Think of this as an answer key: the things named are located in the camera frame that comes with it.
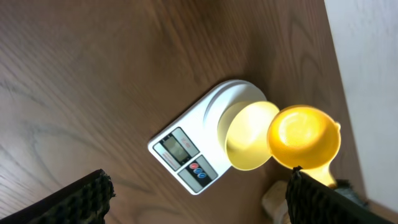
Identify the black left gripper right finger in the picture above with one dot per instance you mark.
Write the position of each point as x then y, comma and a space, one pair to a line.
311, 202

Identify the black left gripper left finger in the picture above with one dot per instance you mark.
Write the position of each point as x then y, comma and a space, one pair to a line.
85, 201

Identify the yellow measuring scoop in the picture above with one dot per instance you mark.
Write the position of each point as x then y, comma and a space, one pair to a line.
306, 137

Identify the pale yellow bowl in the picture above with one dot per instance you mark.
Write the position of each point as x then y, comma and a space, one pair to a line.
242, 133

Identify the white digital kitchen scale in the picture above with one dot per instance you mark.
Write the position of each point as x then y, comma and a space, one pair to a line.
190, 148

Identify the clear plastic container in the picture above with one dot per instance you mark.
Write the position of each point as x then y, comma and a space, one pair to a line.
275, 204

